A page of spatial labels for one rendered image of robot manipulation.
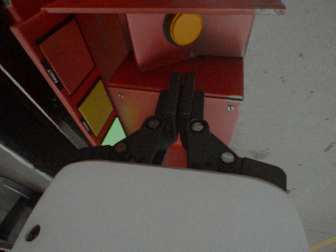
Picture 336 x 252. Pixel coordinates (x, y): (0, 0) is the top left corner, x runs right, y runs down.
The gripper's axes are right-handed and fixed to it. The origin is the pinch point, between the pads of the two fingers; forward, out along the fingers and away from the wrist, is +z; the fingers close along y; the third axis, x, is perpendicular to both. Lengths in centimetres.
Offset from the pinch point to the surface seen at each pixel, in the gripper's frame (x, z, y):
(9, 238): -25.8, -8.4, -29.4
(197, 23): 0.3, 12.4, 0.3
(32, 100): -4.7, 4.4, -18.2
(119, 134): -11.6, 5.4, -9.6
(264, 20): -28, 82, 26
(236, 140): -118, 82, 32
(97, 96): -3.9, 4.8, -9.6
